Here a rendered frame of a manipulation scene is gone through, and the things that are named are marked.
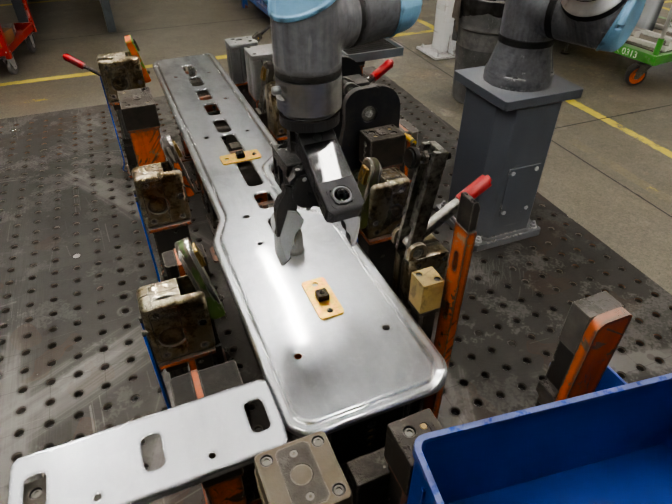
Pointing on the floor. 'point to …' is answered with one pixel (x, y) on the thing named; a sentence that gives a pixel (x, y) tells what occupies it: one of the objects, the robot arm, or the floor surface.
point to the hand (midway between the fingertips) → (319, 254)
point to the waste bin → (474, 35)
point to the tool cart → (15, 33)
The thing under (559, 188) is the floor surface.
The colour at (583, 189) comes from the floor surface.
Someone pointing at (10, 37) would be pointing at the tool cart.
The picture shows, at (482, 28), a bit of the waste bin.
